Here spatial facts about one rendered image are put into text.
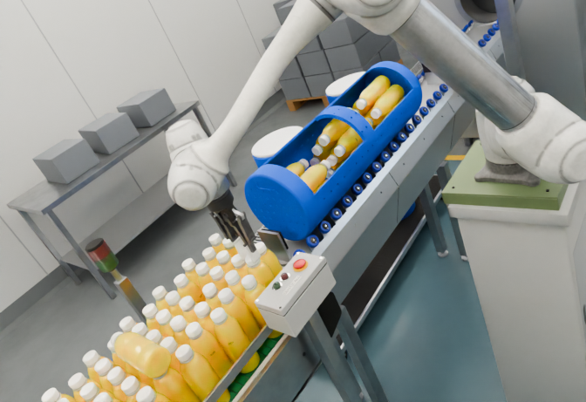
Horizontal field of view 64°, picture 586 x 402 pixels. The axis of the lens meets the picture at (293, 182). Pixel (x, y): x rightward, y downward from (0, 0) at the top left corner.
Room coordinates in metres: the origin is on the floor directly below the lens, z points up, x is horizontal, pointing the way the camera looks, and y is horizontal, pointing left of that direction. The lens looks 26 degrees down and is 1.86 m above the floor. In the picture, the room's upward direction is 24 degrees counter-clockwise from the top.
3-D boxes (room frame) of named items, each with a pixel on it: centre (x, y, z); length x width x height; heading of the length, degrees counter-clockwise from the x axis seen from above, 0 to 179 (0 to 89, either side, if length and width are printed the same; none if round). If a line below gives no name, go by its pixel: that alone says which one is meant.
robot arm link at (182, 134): (1.14, 0.20, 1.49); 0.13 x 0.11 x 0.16; 178
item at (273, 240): (1.37, 0.14, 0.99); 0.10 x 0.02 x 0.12; 40
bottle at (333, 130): (1.70, -0.25, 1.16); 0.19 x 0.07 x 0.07; 130
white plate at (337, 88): (2.49, -0.51, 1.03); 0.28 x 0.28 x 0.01
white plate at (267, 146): (2.14, -0.02, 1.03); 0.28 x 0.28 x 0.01
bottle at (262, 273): (1.15, 0.20, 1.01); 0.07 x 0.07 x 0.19
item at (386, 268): (2.28, -0.23, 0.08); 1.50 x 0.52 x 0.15; 132
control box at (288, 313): (1.02, 0.11, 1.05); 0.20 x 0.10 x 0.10; 130
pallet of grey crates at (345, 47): (5.38, -1.02, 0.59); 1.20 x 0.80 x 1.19; 42
